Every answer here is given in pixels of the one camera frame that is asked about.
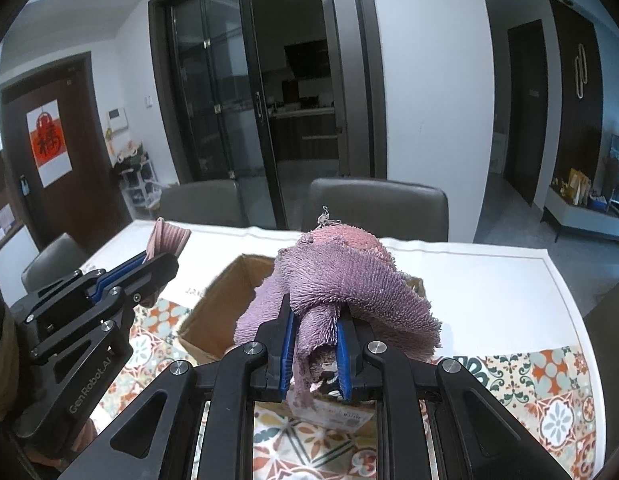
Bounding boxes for person's left hand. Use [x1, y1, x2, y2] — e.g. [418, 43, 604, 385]
[28, 416, 98, 470]

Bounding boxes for brown cardboard box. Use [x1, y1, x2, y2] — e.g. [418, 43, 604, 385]
[177, 254, 430, 441]

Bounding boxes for red and white door poster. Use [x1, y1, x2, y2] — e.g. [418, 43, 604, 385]
[27, 100, 73, 186]

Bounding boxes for pink ribbed hair band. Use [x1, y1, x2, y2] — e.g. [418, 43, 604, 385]
[146, 217, 192, 261]

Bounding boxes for dark door with gold handle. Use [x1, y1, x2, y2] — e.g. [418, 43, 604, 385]
[549, 0, 605, 201]

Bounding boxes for purple fuzzy towel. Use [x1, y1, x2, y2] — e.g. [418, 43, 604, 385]
[234, 207, 443, 408]

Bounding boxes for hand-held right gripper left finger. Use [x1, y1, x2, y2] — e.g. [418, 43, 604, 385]
[60, 294, 296, 480]

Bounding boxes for yellow packages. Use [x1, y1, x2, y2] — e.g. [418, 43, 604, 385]
[567, 167, 593, 206]

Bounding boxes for person's left forearm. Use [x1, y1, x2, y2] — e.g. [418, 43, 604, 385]
[0, 305, 21, 423]

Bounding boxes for grey dining chair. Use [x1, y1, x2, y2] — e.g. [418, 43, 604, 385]
[22, 234, 88, 293]
[582, 280, 619, 480]
[307, 177, 449, 243]
[160, 180, 246, 228]

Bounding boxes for dark interior door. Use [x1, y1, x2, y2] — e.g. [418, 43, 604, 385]
[504, 20, 550, 206]

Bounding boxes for brown entrance door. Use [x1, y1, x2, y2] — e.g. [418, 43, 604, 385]
[0, 57, 133, 256]

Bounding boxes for dark kitchen cabinets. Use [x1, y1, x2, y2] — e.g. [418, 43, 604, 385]
[270, 107, 340, 161]

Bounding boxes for black range hood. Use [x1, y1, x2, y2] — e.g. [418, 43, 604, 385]
[284, 40, 330, 81]

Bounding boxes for white shoe rack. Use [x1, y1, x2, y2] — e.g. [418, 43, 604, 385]
[117, 152, 163, 221]

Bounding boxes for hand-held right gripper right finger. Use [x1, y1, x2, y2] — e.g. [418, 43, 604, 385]
[337, 305, 575, 480]

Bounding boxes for white sideboard cabinet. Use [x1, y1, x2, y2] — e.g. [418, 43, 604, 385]
[542, 185, 619, 246]

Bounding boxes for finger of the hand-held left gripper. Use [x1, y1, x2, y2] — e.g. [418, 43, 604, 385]
[20, 254, 149, 322]
[32, 253, 180, 357]

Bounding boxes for dark glass sliding door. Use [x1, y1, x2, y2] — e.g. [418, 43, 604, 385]
[150, 0, 385, 226]

